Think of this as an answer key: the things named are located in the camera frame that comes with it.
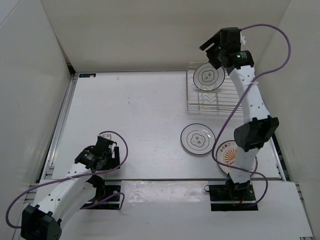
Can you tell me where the clear acrylic dish rack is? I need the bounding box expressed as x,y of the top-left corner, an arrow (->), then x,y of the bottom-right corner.
186,62 -> 239,119

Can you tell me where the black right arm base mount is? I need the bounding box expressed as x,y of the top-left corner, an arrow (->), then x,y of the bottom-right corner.
203,176 -> 259,212

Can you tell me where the orange sunburst plate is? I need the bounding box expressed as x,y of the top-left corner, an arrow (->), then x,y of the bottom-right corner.
216,140 -> 258,176

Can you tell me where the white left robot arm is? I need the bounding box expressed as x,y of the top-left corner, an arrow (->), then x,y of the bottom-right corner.
20,140 -> 121,240

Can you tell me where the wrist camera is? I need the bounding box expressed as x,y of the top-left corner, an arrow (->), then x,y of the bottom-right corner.
96,135 -> 114,149
220,27 -> 247,45

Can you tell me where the aluminium table edge rail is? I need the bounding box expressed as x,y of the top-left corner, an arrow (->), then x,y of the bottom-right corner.
37,74 -> 78,183

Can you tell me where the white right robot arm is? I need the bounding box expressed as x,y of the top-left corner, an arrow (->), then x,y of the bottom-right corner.
200,27 -> 279,200

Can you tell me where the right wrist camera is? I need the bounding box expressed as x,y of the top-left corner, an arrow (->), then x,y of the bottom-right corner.
220,27 -> 247,45

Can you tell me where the white plate flower outline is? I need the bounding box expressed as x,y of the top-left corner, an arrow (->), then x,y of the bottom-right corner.
180,123 -> 216,156
193,63 -> 226,92

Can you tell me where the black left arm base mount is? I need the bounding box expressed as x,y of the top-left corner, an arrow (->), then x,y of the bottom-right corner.
81,180 -> 125,211

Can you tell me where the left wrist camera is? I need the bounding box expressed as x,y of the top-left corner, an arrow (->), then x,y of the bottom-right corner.
96,135 -> 114,149

